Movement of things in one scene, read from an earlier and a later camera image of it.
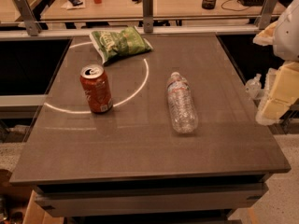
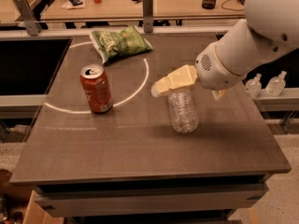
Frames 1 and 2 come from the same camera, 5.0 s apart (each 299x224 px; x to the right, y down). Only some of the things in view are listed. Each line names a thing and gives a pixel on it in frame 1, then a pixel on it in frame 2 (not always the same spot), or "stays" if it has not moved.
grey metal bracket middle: [148, 11] stays
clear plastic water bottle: [182, 109] stays
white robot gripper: [288, 36] -> [211, 69]
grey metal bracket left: [29, 18] stays
